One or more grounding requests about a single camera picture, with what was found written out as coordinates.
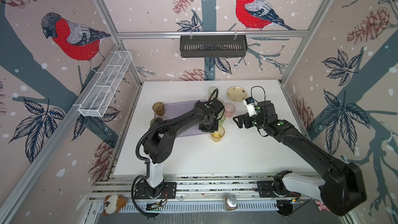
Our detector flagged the pink plush toy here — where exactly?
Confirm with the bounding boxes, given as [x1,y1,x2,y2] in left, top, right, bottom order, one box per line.
[315,200,330,212]

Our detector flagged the pink glass front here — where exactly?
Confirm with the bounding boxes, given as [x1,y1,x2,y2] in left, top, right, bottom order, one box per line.
[224,103,236,118]

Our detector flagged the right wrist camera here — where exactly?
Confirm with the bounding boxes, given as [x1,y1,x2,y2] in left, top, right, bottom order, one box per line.
[243,96,257,117]

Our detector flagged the cream small plate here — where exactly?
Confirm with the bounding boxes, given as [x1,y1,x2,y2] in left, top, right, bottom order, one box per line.
[227,86,248,102]

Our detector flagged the lilac plastic tray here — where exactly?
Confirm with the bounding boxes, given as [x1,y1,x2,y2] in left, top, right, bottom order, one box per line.
[153,100,214,138]

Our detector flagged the plush guinea pig toy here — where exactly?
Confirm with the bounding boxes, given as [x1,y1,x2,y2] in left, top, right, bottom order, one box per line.
[103,194,127,216]

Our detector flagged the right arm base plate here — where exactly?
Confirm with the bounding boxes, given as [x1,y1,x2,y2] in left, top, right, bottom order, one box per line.
[256,180,301,198]

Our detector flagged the bright green glass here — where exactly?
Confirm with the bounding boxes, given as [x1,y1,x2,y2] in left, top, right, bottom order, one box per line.
[219,114,226,125]

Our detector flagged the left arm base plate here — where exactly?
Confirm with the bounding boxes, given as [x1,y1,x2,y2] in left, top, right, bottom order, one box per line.
[132,181,177,200]

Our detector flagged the white wire mesh shelf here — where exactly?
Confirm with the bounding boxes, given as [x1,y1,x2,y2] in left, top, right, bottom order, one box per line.
[79,51,132,118]

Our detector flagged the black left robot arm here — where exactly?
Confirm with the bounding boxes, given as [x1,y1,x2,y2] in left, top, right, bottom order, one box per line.
[135,99,224,197]

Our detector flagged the pale green far glass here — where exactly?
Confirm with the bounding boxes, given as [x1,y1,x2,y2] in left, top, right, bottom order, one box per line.
[208,87,219,97]

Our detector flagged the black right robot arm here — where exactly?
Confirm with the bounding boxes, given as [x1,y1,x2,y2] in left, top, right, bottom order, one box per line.
[233,97,367,216]

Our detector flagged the black hanging wire basket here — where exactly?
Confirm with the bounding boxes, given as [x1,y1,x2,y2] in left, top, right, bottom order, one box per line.
[180,35,248,58]

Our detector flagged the brown textured glass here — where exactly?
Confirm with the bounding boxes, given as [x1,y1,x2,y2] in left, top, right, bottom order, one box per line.
[150,117,163,125]
[152,102,165,116]

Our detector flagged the horizontal aluminium bar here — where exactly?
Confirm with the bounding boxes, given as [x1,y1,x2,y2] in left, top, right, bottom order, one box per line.
[117,30,309,40]

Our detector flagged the silver round object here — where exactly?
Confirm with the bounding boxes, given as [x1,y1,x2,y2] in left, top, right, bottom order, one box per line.
[224,195,238,211]

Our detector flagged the amber yellow glass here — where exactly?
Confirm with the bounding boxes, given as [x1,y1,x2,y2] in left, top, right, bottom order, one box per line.
[211,125,225,143]

